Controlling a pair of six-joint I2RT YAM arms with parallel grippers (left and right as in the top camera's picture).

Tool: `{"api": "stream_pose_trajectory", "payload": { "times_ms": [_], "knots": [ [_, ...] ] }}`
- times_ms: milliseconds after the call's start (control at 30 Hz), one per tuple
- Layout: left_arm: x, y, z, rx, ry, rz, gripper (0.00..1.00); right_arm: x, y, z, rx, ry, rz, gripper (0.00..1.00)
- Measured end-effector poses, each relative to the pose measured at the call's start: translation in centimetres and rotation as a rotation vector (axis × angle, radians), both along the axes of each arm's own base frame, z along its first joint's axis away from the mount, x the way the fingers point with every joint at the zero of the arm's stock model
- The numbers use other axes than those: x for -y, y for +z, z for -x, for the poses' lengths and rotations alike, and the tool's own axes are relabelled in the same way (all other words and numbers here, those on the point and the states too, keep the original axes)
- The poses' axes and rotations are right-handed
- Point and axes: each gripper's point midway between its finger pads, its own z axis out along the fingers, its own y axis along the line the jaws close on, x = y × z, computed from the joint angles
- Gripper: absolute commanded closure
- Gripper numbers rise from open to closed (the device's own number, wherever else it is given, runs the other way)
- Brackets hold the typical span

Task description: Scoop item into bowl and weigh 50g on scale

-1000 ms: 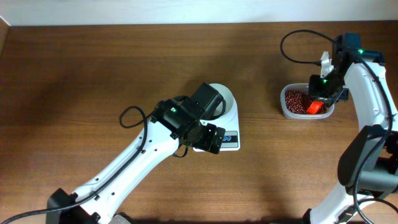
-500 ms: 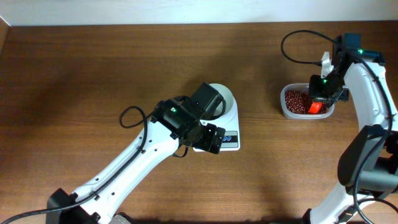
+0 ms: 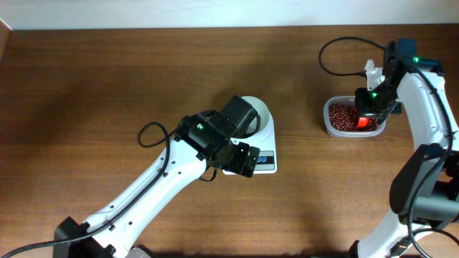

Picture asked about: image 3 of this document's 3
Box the orange measuring scoop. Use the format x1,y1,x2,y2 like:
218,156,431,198
356,117,370,129

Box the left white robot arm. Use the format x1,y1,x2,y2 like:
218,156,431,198
52,95,262,258

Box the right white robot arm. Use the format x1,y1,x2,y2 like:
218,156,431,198
352,39,458,257

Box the white digital kitchen scale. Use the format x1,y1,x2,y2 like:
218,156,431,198
232,114,278,174

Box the white round bowl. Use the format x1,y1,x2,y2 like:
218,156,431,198
242,96,270,142

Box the clear plastic container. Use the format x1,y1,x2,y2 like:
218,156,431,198
323,96,386,138

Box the red beans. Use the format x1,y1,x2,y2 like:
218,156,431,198
328,103,378,132

